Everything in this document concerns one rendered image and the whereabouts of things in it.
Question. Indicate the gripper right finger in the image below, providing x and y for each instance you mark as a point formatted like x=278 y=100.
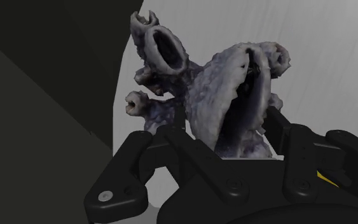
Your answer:
x=301 y=161

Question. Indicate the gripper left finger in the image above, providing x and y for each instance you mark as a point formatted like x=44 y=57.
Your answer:
x=121 y=186

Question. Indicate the grey anatomical heart model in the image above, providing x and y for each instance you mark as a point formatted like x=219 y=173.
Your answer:
x=209 y=93

